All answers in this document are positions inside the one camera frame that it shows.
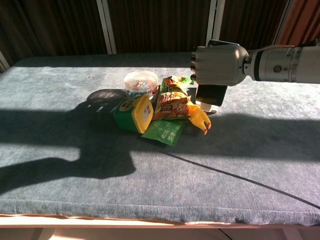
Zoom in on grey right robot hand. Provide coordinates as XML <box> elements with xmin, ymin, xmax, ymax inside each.
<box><xmin>189</xmin><ymin>43</ymin><xmax>250</xmax><ymax>87</ymax></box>

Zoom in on black smartphone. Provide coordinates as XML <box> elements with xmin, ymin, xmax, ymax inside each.
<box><xmin>195</xmin><ymin>39</ymin><xmax>240</xmax><ymax>107</ymax></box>

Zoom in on dark pleated curtain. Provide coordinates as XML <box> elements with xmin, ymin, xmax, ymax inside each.
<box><xmin>217</xmin><ymin>0</ymin><xmax>288</xmax><ymax>52</ymax></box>
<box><xmin>0</xmin><ymin>0</ymin><xmax>109</xmax><ymax>66</ymax></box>
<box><xmin>106</xmin><ymin>0</ymin><xmax>212</xmax><ymax>54</ymax></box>

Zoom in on yellow rubber chicken toy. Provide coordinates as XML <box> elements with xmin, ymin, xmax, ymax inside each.
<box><xmin>187</xmin><ymin>104</ymin><xmax>212</xmax><ymax>136</ymax></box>

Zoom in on orange green snack bag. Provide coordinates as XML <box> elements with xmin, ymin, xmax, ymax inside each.
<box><xmin>151</xmin><ymin>75</ymin><xmax>195</xmax><ymax>122</ymax></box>

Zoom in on clear round plastic container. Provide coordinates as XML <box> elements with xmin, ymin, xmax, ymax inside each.
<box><xmin>123</xmin><ymin>70</ymin><xmax>159</xmax><ymax>100</ymax></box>

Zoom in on green sachet packet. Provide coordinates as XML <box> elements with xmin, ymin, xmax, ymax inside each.
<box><xmin>140</xmin><ymin>119</ymin><xmax>187</xmax><ymax>147</ymax></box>

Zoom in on orange-brown curtain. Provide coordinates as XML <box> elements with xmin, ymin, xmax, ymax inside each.
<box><xmin>275</xmin><ymin>0</ymin><xmax>320</xmax><ymax>47</ymax></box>

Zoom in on green box with yellow lid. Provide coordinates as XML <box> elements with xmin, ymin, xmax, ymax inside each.
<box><xmin>113</xmin><ymin>94</ymin><xmax>155</xmax><ymax>135</ymax></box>

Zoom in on blue-grey velvet table cloth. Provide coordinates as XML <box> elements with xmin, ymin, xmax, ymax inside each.
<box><xmin>0</xmin><ymin>51</ymin><xmax>320</xmax><ymax>227</ymax></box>

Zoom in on wooden table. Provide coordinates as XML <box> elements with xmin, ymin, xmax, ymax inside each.
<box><xmin>0</xmin><ymin>213</ymin><xmax>320</xmax><ymax>240</ymax></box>

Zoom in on white frame post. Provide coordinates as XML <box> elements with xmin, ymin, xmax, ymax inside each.
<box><xmin>96</xmin><ymin>0</ymin><xmax>118</xmax><ymax>55</ymax></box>
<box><xmin>205</xmin><ymin>0</ymin><xmax>226</xmax><ymax>52</ymax></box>
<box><xmin>0</xmin><ymin>50</ymin><xmax>11</xmax><ymax>74</ymax></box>
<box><xmin>270</xmin><ymin>0</ymin><xmax>294</xmax><ymax>48</ymax></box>

